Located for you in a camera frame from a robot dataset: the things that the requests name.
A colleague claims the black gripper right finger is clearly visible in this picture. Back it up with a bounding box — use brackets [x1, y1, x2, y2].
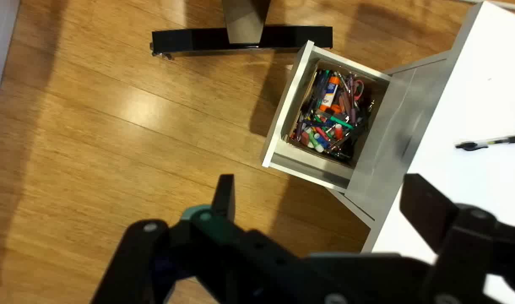
[399, 172, 515, 304]

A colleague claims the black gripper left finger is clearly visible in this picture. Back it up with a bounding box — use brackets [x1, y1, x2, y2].
[90, 172, 326, 304]

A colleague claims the black pen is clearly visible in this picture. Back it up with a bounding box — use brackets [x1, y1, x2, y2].
[455, 134, 515, 152]

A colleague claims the grey metal cabinet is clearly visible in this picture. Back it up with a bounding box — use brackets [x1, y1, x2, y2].
[326, 5, 487, 255]

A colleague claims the white open drawer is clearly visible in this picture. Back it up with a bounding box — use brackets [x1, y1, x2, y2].
[261, 39, 392, 191]

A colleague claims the pile of coloured pens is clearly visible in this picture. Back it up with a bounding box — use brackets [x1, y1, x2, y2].
[288, 64, 377, 166]

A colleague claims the black metal base bar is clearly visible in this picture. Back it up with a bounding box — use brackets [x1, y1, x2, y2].
[151, 24, 335, 58]

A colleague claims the grey metal post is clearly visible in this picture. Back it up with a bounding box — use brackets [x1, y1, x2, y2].
[222, 0, 272, 47]

